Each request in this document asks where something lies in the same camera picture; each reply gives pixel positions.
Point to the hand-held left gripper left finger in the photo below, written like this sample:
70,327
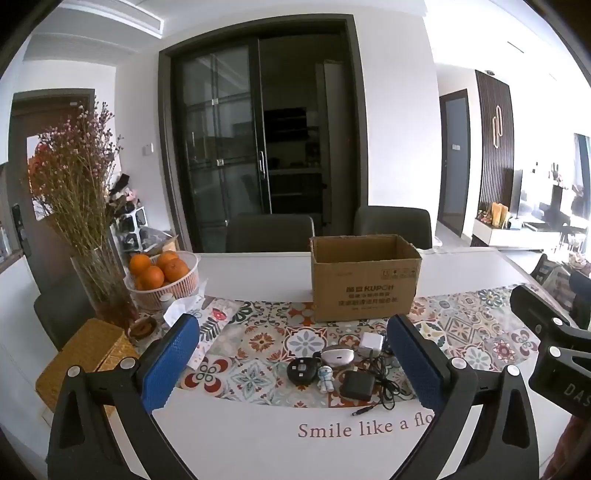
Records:
171,360

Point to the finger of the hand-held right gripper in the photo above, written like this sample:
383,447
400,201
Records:
538,307
581,293

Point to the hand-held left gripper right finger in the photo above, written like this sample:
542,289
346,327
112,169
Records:
415,364

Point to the black power adapter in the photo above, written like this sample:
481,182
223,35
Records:
357,386

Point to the silver egg-shaped mouse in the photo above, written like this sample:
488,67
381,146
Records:
337,357

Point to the large cardboard box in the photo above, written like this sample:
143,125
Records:
364,286

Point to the person's right forearm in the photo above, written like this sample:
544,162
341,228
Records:
575,447

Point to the chair with patterned cushion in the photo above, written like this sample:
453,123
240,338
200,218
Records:
547,270

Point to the small wooden dish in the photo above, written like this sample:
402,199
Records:
142,328

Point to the white charger cube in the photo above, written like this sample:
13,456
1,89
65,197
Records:
369,344

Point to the white tissue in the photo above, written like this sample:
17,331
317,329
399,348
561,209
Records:
182,307

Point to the leaf print white pouch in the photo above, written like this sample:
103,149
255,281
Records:
217,318

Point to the white fruit basket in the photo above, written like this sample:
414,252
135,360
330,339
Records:
180,290

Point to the white television cabinet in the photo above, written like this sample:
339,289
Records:
517,235

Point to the woven tissue box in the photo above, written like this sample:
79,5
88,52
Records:
87,350

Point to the orange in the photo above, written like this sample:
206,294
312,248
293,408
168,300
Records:
140,264
150,278
178,271
167,258

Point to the small astronaut figurine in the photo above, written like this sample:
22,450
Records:
325,379

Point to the glass vase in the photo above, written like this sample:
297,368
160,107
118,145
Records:
104,290

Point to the yellow paper bags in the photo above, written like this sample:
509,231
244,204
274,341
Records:
498,214

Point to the black round key fob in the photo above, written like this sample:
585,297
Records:
301,370

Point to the flat television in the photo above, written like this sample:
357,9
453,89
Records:
517,194

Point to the small brown cardboard box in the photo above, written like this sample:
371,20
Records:
168,244

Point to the dark dining chair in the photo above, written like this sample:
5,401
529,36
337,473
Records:
270,233
392,226
60,314

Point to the clear plastic bag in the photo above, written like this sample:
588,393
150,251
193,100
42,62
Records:
152,235

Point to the white shoe rack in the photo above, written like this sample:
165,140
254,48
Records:
131,228

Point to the dark hallway door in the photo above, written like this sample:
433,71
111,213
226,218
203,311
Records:
455,161

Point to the black door lock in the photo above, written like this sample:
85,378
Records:
21,230

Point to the dried flower bouquet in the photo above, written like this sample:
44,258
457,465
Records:
74,184

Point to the dark glass sliding door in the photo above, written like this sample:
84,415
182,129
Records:
217,138

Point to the red and white poster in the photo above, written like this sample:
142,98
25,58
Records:
33,143

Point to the brown wooden door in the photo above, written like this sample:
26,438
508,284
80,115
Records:
46,115

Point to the dark slatted wall panel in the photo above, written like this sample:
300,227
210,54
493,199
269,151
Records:
485,161

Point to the gold loop wall ornament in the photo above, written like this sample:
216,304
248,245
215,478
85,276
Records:
497,124

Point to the white wall switch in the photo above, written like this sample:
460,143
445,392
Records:
147,148

